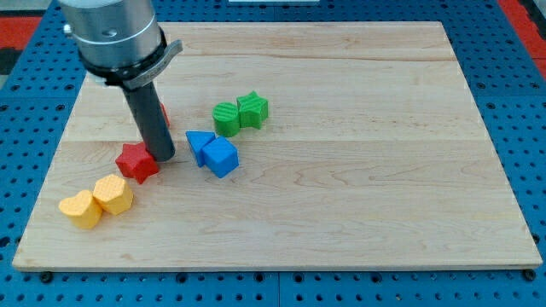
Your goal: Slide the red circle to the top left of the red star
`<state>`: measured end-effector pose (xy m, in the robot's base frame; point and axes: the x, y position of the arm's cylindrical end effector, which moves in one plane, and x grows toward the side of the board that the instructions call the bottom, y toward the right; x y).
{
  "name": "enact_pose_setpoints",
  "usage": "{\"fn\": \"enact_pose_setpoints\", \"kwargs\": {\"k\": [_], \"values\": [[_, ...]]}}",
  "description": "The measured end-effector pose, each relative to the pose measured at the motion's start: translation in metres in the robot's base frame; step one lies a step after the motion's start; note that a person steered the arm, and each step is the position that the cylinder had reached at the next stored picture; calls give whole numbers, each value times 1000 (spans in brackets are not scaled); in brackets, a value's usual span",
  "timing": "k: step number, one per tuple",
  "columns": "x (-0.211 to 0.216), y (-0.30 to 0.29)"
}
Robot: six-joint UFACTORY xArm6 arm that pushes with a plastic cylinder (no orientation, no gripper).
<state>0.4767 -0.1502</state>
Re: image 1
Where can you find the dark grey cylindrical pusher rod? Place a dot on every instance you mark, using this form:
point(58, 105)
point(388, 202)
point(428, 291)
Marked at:
point(146, 110)

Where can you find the red circle block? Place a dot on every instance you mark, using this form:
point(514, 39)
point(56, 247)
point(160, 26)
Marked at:
point(164, 112)

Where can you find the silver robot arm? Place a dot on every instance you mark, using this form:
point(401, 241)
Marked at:
point(122, 42)

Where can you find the red star block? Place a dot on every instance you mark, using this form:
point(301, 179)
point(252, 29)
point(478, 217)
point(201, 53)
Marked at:
point(136, 162)

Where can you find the green circle block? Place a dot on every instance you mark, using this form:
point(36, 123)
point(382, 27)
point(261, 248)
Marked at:
point(226, 119)

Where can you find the green star block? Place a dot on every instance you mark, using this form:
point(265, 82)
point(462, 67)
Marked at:
point(253, 110)

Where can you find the blue triangle block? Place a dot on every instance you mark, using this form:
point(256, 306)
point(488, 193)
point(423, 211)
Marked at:
point(197, 140)

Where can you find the blue cube block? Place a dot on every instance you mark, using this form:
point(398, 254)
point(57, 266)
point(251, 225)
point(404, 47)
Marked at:
point(221, 156)

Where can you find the yellow hexagon block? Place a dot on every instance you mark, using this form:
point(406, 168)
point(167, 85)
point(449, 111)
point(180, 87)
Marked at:
point(113, 194)

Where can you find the yellow heart block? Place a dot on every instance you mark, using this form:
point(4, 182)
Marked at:
point(82, 209)

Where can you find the light wooden board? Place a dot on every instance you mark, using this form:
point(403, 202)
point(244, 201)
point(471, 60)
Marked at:
point(374, 157)

